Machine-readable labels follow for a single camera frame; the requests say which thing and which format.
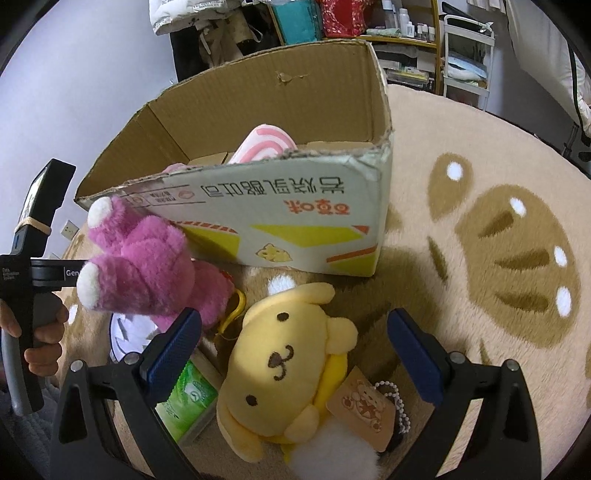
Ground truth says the yellow metal shelf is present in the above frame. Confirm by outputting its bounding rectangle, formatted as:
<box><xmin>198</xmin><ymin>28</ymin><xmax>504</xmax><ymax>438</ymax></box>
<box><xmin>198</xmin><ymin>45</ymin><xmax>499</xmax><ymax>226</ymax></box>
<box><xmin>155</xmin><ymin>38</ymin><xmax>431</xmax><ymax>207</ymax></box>
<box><xmin>267</xmin><ymin>0</ymin><xmax>445</xmax><ymax>96</ymax></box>

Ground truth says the cardboard box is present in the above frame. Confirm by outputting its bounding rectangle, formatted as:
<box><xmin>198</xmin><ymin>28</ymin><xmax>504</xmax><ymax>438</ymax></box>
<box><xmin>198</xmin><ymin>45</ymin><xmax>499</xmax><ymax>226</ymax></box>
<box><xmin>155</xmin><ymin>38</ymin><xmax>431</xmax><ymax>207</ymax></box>
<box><xmin>75</xmin><ymin>40</ymin><xmax>393</xmax><ymax>277</ymax></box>

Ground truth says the upper wall socket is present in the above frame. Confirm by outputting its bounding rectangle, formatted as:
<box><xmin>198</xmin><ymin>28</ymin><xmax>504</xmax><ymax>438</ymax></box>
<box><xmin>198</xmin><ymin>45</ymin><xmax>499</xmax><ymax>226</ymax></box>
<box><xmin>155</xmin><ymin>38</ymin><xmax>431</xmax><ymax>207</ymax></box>
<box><xmin>60</xmin><ymin>220</ymin><xmax>79</xmax><ymax>241</ymax></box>

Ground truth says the green tissue pack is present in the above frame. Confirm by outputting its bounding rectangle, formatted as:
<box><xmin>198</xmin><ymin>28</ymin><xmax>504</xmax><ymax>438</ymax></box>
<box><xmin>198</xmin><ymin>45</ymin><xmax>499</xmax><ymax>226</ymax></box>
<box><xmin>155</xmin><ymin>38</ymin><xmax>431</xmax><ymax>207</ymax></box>
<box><xmin>155</xmin><ymin>360</ymin><xmax>218</xmax><ymax>446</ymax></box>

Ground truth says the person's left hand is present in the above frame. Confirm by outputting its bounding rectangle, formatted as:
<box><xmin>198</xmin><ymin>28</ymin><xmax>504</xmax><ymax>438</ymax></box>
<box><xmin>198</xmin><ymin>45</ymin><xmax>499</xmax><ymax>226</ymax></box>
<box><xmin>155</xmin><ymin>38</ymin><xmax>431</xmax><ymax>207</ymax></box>
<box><xmin>1</xmin><ymin>296</ymin><xmax>69</xmax><ymax>377</ymax></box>

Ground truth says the beige patterned carpet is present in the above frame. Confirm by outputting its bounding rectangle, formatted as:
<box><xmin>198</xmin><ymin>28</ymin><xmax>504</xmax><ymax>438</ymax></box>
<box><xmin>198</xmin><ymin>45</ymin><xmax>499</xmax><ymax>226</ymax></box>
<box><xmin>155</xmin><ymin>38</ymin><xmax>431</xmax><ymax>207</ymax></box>
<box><xmin>55</xmin><ymin>82</ymin><xmax>591</xmax><ymax>480</ymax></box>

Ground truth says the teal bag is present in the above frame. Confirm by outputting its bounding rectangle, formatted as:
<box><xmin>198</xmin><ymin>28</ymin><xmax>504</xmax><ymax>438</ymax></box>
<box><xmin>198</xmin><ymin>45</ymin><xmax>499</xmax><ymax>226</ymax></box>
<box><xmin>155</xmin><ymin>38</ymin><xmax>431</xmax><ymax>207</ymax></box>
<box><xmin>273</xmin><ymin>0</ymin><xmax>322</xmax><ymax>45</ymax></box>

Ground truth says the pink swirl roll plush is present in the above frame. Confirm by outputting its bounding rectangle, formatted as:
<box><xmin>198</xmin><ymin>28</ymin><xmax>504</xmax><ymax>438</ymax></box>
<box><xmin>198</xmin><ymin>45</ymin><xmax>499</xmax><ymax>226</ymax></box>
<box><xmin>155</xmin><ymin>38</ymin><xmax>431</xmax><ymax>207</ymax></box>
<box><xmin>228</xmin><ymin>124</ymin><xmax>297</xmax><ymax>165</ymax></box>

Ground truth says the red patterned bag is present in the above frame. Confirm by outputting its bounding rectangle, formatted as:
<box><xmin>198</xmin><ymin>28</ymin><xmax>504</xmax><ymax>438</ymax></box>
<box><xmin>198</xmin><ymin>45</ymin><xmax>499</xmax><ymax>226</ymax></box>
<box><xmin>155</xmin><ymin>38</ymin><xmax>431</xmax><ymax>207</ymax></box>
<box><xmin>318</xmin><ymin>0</ymin><xmax>374</xmax><ymax>38</ymax></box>

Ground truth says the pink item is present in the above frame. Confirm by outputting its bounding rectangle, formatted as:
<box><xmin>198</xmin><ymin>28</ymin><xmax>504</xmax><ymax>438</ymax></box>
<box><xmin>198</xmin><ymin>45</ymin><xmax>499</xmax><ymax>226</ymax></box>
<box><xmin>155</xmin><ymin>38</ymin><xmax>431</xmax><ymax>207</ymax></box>
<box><xmin>162</xmin><ymin>163</ymin><xmax>190</xmax><ymax>174</ymax></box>

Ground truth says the white trolley cart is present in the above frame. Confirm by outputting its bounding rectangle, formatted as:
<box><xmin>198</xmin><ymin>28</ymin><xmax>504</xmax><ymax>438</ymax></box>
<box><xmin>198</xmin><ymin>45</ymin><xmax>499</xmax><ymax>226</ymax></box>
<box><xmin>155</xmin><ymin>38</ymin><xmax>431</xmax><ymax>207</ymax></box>
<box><xmin>440</xmin><ymin>1</ymin><xmax>496</xmax><ymax>111</ymax></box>

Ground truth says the pink plush bear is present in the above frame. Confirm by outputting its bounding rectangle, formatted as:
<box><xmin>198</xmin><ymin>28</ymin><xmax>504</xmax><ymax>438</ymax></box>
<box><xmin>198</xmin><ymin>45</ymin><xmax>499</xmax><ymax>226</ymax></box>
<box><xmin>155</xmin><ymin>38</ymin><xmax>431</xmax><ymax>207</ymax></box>
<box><xmin>76</xmin><ymin>197</ymin><xmax>235</xmax><ymax>332</ymax></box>

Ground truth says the white black fluffy pompom keychain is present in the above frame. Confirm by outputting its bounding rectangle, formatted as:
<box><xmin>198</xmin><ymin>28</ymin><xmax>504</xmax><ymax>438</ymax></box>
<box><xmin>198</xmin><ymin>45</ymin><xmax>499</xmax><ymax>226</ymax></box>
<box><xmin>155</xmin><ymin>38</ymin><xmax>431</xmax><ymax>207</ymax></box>
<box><xmin>284</xmin><ymin>379</ymin><xmax>412</xmax><ymax>479</ymax></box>

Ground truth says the cream folded mattress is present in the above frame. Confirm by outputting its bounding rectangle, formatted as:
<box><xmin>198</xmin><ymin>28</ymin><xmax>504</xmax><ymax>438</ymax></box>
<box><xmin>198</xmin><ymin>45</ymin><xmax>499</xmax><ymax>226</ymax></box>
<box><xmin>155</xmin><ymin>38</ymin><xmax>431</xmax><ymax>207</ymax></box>
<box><xmin>505</xmin><ymin>0</ymin><xmax>590</xmax><ymax>136</ymax></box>

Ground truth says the white puffer jacket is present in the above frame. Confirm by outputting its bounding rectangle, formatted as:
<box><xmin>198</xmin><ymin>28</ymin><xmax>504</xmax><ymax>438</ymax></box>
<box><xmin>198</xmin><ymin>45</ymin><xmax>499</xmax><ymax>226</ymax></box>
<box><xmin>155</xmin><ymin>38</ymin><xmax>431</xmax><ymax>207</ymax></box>
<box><xmin>148</xmin><ymin>0</ymin><xmax>242</xmax><ymax>35</ymax></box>

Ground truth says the yellow plush dog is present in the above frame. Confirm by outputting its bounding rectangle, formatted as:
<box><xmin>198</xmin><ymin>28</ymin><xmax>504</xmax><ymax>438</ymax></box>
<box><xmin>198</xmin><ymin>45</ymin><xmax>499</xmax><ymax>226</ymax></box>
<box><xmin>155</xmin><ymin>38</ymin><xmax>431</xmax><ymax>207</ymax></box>
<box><xmin>216</xmin><ymin>282</ymin><xmax>358</xmax><ymax>463</ymax></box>

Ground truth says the beige hanging coat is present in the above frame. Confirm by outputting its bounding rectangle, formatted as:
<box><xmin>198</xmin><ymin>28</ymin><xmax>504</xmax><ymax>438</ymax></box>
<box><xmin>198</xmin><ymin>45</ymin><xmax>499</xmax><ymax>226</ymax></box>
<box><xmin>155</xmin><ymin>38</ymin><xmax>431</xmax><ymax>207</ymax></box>
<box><xmin>199</xmin><ymin>10</ymin><xmax>263</xmax><ymax>68</ymax></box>

